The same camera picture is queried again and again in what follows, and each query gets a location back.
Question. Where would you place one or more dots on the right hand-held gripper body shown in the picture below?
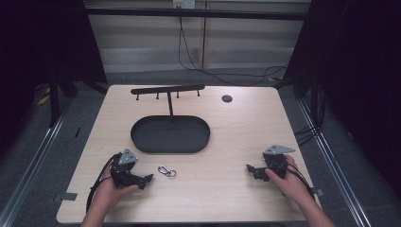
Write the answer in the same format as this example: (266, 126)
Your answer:
(275, 162)

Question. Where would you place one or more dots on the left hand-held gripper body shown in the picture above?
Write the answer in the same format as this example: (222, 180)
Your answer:
(123, 171)

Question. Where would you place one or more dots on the silver carabiner keyring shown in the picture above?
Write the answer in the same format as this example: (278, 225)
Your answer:
(166, 171)

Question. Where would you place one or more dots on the black key rack with tray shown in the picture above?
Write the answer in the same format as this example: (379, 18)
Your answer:
(170, 135)

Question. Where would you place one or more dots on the person's left hand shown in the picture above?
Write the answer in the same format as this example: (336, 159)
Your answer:
(110, 192)

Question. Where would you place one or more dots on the person's right hand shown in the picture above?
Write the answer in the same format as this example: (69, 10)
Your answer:
(288, 184)

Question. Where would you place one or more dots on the grey tape piece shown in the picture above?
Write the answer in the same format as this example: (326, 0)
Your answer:
(67, 196)
(318, 191)

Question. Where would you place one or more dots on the small black tape strip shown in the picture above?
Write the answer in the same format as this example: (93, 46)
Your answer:
(77, 132)

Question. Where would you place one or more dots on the black table grommet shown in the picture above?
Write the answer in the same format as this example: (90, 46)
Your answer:
(227, 98)

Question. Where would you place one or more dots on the black metal stand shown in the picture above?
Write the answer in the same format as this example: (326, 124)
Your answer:
(54, 104)

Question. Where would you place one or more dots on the yellow strip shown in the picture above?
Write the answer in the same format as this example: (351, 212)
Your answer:
(43, 100)

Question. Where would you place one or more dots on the black curtain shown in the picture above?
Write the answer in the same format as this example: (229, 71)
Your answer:
(41, 47)
(359, 78)

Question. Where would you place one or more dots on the black horizontal bar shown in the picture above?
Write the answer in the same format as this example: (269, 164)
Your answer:
(195, 13)

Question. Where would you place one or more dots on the metal floor rail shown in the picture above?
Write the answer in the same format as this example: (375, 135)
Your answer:
(340, 183)
(31, 170)

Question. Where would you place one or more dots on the white wall socket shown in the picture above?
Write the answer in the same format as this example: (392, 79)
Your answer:
(183, 3)

